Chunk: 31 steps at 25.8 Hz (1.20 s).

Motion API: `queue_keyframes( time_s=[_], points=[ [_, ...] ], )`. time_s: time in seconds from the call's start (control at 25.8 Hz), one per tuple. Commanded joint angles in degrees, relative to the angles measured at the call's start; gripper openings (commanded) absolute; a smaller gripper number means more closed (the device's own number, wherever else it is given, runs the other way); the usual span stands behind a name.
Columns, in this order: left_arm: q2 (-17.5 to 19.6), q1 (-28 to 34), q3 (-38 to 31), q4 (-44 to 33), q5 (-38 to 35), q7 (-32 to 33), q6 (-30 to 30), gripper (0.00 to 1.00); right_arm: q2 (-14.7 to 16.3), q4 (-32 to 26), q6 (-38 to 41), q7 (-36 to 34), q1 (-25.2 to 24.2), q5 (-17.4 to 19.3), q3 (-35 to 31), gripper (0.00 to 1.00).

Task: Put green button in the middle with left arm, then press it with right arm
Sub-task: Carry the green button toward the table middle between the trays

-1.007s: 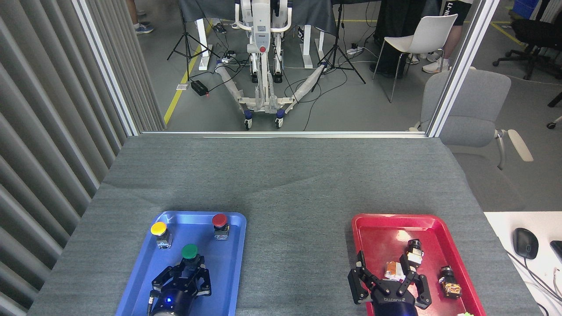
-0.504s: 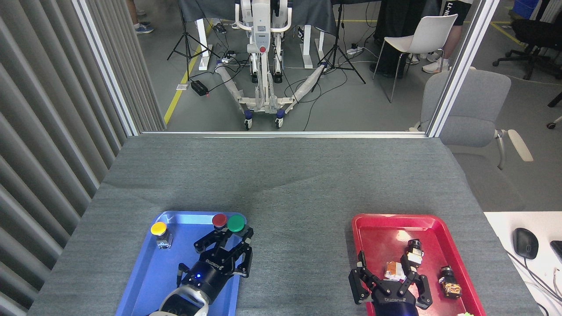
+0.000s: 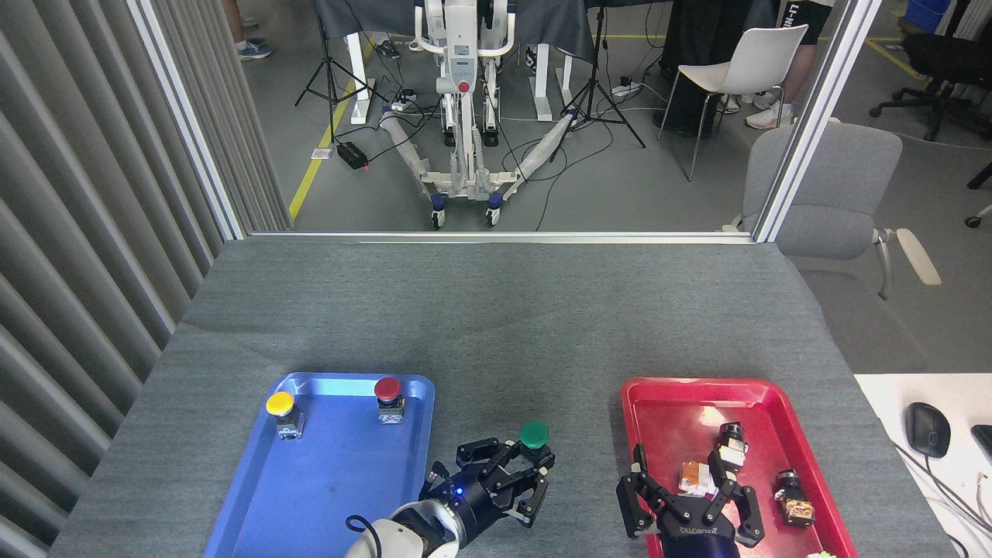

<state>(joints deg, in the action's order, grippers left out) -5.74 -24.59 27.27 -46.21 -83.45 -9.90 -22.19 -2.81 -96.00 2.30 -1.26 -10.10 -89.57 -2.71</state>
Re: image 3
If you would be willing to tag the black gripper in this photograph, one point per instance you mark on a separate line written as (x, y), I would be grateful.
(484, 500)
(697, 535)

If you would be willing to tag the green push button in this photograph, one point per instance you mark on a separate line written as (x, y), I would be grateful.
(534, 434)

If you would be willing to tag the red push button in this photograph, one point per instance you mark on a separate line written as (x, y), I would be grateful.
(387, 387)

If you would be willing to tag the yellow push button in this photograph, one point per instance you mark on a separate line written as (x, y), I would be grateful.
(280, 403)

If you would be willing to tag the red plastic tray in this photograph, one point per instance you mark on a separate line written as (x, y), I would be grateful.
(674, 418)

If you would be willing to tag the small green object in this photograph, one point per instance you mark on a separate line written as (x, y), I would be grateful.
(823, 555)

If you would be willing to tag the grey table mat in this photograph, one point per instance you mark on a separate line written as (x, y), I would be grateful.
(504, 325)

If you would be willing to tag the blue plastic tray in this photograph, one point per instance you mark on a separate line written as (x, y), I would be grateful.
(333, 480)

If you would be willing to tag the white desk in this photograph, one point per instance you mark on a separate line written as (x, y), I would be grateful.
(899, 395)

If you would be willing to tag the black computer mouse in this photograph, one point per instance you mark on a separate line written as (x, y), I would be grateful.
(927, 430)

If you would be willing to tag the black keyboard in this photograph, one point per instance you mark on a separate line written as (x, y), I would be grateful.
(983, 442)

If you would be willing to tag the black power box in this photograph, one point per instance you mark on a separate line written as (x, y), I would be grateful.
(351, 155)

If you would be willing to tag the grey office chair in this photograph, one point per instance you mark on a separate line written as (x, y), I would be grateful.
(837, 178)

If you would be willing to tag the black tripod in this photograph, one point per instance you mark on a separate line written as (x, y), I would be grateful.
(333, 74)
(595, 85)

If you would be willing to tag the white power strip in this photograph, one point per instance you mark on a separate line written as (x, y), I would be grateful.
(626, 88)

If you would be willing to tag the white stand on wheels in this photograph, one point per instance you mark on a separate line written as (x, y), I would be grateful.
(457, 70)

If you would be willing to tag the office chair base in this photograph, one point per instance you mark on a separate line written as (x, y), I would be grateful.
(978, 177)

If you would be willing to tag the table with dark cloth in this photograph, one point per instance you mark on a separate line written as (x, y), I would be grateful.
(542, 23)

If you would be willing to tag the white plastic chair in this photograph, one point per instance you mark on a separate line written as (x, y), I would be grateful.
(763, 58)

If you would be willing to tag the black office chair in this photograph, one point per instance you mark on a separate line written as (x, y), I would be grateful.
(942, 58)

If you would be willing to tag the white and orange switch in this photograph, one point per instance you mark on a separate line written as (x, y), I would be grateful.
(694, 477)

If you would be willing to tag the black and white switch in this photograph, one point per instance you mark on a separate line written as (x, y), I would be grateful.
(732, 442)

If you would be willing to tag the black and amber switch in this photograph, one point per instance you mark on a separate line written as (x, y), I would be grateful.
(795, 508)

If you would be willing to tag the silver frame rail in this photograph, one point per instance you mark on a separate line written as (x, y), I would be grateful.
(504, 235)

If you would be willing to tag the silver frame post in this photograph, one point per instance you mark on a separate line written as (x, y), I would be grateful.
(814, 116)
(186, 116)

